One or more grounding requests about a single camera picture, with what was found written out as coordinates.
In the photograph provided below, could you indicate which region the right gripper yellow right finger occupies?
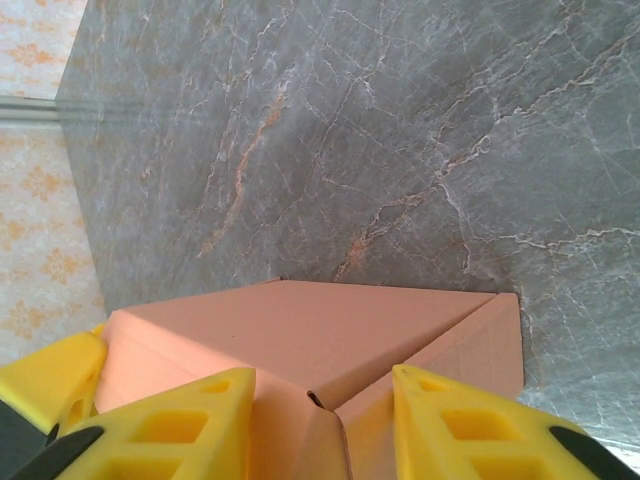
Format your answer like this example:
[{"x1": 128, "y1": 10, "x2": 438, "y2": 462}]
[{"x1": 391, "y1": 363, "x2": 640, "y2": 480}]

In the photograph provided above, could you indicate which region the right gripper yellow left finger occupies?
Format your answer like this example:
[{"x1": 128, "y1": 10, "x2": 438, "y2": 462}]
[{"x1": 22, "y1": 367, "x2": 258, "y2": 480}]

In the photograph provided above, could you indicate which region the orange cardboard paper box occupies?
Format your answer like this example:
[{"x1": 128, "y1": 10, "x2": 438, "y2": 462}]
[{"x1": 92, "y1": 278, "x2": 525, "y2": 480}]

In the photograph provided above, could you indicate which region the aluminium frame post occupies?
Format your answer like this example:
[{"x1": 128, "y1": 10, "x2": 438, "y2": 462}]
[{"x1": 0, "y1": 96, "x2": 65, "y2": 125}]

